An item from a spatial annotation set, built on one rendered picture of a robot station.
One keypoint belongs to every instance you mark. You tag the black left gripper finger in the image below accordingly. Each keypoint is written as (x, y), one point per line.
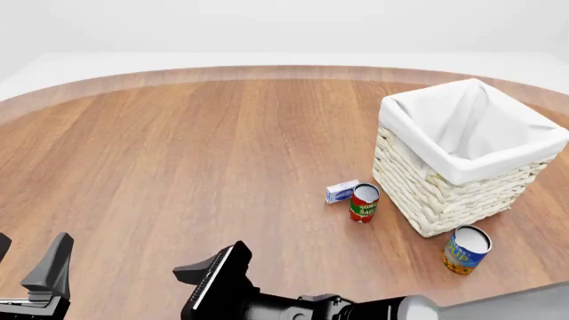
(53, 266)
(3, 245)

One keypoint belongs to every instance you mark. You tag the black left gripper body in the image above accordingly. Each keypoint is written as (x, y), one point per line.
(35, 308)

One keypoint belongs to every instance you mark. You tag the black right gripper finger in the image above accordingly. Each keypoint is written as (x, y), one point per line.
(195, 271)

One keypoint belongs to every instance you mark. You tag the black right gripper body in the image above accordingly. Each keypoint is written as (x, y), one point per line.
(226, 286)

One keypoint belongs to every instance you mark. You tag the grey and black right arm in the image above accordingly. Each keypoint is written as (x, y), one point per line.
(400, 308)

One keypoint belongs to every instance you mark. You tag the white wicker basket with liner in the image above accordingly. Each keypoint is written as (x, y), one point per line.
(449, 196)

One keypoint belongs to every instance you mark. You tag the small white and blue box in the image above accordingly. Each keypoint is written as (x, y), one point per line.
(338, 195)

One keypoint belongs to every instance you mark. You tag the red tomato sauce can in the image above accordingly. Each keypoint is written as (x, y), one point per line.
(364, 208)

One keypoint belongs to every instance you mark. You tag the blue and yellow soup can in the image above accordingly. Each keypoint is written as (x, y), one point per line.
(462, 255)

